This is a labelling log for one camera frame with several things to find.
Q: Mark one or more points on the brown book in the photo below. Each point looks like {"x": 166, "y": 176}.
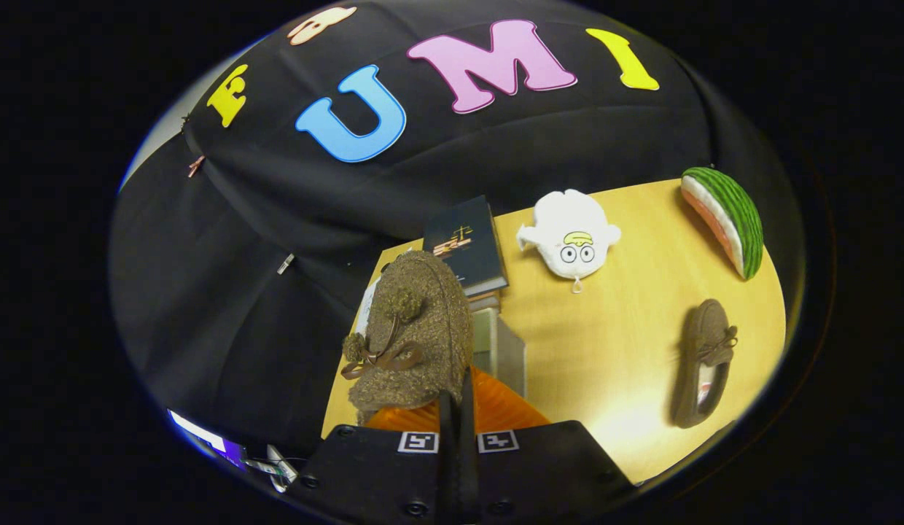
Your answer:
{"x": 485, "y": 300}

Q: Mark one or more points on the dark hardcover book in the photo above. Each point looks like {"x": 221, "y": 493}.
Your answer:
{"x": 470, "y": 248}

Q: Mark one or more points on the black backdrop cloth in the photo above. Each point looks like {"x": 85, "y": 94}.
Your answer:
{"x": 569, "y": 138}

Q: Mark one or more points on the white plush toy with eyes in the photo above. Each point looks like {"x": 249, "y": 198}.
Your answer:
{"x": 569, "y": 219}

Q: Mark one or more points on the watermelon slice plush toy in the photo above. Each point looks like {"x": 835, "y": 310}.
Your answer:
{"x": 736, "y": 215}

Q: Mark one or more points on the pink clip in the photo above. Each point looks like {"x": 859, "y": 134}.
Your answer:
{"x": 196, "y": 166}

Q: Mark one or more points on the grey fabric storage box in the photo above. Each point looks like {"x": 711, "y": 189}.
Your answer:
{"x": 503, "y": 354}

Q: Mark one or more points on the brown fuzzy slipper shoe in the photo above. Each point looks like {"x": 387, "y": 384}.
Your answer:
{"x": 696, "y": 343}
{"x": 430, "y": 321}

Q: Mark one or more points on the small white device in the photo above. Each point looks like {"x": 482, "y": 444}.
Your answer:
{"x": 277, "y": 470}

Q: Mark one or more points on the lit screen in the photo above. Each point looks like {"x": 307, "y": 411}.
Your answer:
{"x": 200, "y": 434}

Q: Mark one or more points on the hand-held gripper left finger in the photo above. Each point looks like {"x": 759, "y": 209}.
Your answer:
{"x": 379, "y": 474}

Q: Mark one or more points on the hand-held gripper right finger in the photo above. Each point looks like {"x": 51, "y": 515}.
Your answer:
{"x": 539, "y": 474}

